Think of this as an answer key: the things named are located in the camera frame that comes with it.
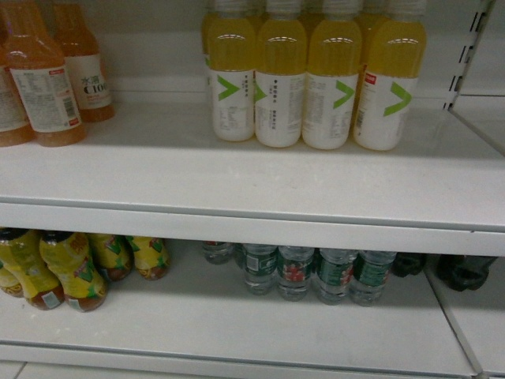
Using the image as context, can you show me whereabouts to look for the water bottle barcode label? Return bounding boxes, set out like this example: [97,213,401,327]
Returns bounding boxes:
[243,244,277,295]

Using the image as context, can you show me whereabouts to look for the water bottle athletes label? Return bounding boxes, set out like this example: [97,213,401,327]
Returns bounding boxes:
[277,246,315,302]

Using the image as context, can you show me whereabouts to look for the yellow vitamin drink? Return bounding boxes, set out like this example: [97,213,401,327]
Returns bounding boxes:
[302,1,362,150]
[353,1,427,151]
[255,1,308,148]

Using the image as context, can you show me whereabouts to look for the white shelf board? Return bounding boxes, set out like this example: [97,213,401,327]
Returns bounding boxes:
[1,240,477,378]

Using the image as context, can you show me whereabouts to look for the yellow vitamin drink bottle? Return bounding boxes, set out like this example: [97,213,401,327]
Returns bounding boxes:
[208,1,256,141]

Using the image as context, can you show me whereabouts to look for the yellow lemon tea bottle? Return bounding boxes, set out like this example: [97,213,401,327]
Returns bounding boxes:
[39,231,107,312]

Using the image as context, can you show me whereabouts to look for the orange C100 bottle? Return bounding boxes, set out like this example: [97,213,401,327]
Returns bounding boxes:
[52,1,114,122]

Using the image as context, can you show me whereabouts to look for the orange juice bottle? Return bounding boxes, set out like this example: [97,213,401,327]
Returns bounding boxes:
[1,1,86,147]

